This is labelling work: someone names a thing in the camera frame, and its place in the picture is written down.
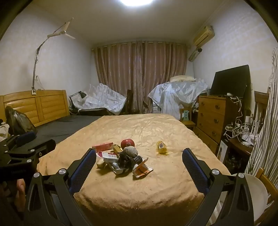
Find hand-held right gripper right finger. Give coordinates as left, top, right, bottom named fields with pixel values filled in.
left=182, top=148, right=254, bottom=226

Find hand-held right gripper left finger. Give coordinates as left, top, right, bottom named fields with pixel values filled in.
left=23, top=148, right=97, bottom=226

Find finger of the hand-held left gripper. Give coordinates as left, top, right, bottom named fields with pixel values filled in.
left=0, top=131, right=37, bottom=152
left=4, top=139, right=56, bottom=163

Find person's left hand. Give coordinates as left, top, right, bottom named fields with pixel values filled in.
left=16, top=179, right=26, bottom=212

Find white crumpled cloth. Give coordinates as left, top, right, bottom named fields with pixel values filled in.
left=0, top=122, right=10, bottom=143

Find white red printed box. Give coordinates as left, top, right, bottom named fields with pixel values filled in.
left=97, top=151, right=120, bottom=160

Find red carton box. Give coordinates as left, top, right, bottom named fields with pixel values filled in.
left=92, top=142, right=114, bottom=152

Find yellow plastic packet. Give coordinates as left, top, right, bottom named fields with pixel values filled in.
left=156, top=141, right=169, bottom=155

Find wooden headboard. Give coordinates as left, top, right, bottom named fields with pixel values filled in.
left=0, top=90, right=70, bottom=127

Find dark patterned cloth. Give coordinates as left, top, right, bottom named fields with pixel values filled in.
left=117, top=152, right=142, bottom=170

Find small wooden chair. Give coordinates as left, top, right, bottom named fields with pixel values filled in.
left=179, top=107, right=196, bottom=131

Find dark side table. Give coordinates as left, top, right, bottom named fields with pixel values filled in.
left=224, top=137, right=254, bottom=170

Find orange white torn carton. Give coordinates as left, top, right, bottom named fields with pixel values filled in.
left=132, top=158, right=153, bottom=180

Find wooden dresser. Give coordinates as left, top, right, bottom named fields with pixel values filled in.
left=194, top=95, right=241, bottom=155

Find black desk lamp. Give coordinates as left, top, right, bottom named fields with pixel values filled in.
left=69, top=91, right=87, bottom=114

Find white plastic basin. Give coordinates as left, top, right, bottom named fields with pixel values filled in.
left=230, top=173, right=268, bottom=222

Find clear plastic cover sheet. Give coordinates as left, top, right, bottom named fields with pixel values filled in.
left=72, top=83, right=127, bottom=115
left=148, top=79, right=209, bottom=121

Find light wooden chair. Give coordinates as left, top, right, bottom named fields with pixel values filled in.
left=253, top=167, right=278, bottom=226

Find striped cloth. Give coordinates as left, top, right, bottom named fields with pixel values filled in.
left=246, top=47, right=278, bottom=176

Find beige pillow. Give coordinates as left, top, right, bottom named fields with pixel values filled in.
left=170, top=75, right=196, bottom=82

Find dark wooden chair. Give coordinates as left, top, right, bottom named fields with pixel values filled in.
left=253, top=91, right=270, bottom=131

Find black television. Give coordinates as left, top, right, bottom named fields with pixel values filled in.
left=210, top=64, right=250, bottom=98

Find brown curtains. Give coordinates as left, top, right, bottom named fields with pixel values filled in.
left=92, top=41, right=188, bottom=114

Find tangle of white cables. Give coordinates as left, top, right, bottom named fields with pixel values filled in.
left=224, top=97, right=254, bottom=139

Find beige wall pipe cover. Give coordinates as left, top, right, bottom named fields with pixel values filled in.
left=188, top=49, right=203, bottom=62

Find wall air conditioner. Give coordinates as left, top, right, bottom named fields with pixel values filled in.
left=193, top=25, right=215, bottom=46

